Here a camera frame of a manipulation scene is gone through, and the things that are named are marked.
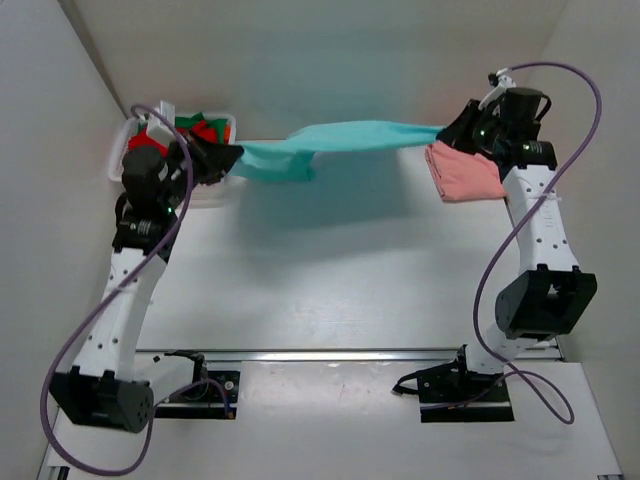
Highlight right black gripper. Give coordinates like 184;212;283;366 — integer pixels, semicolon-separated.
435;103;505;159

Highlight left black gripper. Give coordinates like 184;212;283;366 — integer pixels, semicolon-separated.
168;121;248;199

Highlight teal t shirt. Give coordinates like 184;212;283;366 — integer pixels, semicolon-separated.
230;120;443;182

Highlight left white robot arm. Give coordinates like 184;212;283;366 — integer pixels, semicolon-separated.
49;134;244;433

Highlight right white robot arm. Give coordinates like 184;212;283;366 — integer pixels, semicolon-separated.
439;87;597;401

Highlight white plastic basket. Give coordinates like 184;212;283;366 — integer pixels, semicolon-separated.
107;111;236;183

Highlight red t shirt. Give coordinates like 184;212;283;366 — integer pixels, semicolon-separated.
127;121;219;155

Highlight folded pink t shirt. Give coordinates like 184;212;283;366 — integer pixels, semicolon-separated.
425;141;506;203

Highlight green t shirt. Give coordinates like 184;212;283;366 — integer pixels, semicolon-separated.
175;112;228;130

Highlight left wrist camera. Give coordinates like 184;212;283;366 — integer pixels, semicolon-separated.
146;100;175;149

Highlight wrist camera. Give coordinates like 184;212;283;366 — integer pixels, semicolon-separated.
478;68;516;110
146;100;175;149

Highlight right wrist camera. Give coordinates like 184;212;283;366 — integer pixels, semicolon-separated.
478;68;516;110

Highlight metal table rail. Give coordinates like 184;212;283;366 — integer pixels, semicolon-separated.
135;349;471;365

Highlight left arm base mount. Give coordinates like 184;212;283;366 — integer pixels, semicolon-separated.
136;350;241;420

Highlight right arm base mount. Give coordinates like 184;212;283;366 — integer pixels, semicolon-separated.
392;345;515;423

